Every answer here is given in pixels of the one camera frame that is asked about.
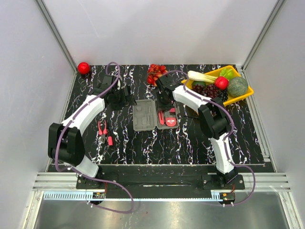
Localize dark red grape bunch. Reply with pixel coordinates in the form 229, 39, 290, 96
192, 84, 220, 98

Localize red handled pliers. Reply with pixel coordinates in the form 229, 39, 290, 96
98, 120, 108, 144

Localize red cherry bunch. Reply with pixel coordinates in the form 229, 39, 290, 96
147, 64, 168, 87

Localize red tape measure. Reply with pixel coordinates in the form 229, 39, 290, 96
165, 117, 177, 127

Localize black grape bunch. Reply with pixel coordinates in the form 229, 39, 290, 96
219, 89, 228, 102

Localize white green leek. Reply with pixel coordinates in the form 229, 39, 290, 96
187, 71, 217, 83

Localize red utility knife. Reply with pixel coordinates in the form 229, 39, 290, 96
158, 110, 164, 125

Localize grey plastic tool case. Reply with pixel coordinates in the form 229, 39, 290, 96
132, 99, 180, 132

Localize red apple in corner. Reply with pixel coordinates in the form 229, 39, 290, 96
77, 62, 90, 75

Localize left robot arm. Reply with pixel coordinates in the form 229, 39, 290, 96
48, 75, 136, 188

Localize red hex key set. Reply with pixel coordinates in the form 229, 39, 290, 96
166, 108, 176, 117

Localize green cantaloupe melon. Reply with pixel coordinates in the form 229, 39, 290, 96
227, 77, 248, 97

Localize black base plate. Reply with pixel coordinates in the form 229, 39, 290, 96
47, 164, 266, 200

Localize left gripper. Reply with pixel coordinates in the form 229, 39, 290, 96
110, 84, 136, 111

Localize red apple in tray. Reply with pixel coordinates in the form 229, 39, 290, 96
214, 76, 229, 90

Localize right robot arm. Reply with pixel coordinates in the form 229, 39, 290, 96
156, 76, 238, 189

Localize green avocado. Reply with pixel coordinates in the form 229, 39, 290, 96
192, 81, 206, 87

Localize green leafy vegetable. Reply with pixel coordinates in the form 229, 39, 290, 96
219, 68, 234, 80

